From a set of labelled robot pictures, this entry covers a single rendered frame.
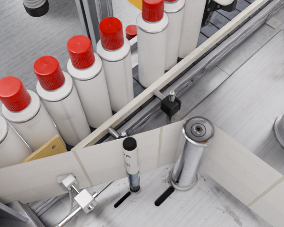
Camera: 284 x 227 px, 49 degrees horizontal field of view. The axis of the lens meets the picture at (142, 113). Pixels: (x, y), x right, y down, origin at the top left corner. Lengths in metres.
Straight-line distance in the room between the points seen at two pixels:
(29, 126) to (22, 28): 0.45
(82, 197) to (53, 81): 0.15
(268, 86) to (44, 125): 0.43
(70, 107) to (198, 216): 0.27
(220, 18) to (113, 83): 0.35
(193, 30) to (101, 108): 0.23
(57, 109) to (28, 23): 0.44
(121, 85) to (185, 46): 0.18
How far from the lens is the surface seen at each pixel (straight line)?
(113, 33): 0.43
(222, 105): 0.62
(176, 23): 0.55
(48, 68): 0.41
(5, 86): 0.41
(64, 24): 0.83
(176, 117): 0.64
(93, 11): 0.61
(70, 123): 0.49
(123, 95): 0.54
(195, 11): 0.57
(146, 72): 0.57
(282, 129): 0.60
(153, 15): 0.48
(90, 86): 0.46
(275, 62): 0.71
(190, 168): 0.44
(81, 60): 0.43
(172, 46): 0.59
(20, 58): 0.79
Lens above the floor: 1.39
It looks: 61 degrees down
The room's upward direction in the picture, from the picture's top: 2 degrees counter-clockwise
